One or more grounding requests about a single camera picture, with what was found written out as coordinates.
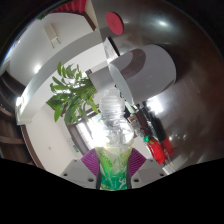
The white wall radiator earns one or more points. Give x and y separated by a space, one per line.
52 35

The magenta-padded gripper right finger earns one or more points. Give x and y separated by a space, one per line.
148 170

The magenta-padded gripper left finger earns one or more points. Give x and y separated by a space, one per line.
78 171

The red box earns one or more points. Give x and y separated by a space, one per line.
156 151

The leafy plant in white pot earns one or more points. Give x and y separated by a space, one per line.
71 96

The clear green-labelled drink bottle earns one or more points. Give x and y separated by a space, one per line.
113 156

